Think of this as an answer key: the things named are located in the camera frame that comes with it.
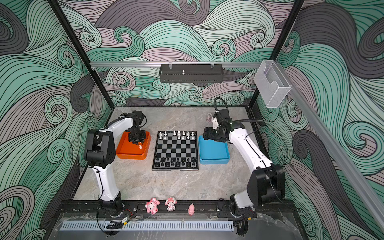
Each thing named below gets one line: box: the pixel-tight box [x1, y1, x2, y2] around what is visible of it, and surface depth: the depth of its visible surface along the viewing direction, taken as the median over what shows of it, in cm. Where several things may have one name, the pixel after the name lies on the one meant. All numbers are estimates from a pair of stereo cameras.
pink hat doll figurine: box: [165, 196, 177, 212], surface depth 74 cm
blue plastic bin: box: [198, 135, 230, 165], surface depth 96 cm
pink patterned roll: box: [206, 113, 213, 123], surface depth 109 cm
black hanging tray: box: [159, 67, 224, 83], surface depth 97 cm
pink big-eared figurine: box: [145, 197, 160, 215], surface depth 73 cm
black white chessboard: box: [152, 131, 199, 171], surface depth 94 cm
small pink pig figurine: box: [188, 203, 195, 216], surface depth 74 cm
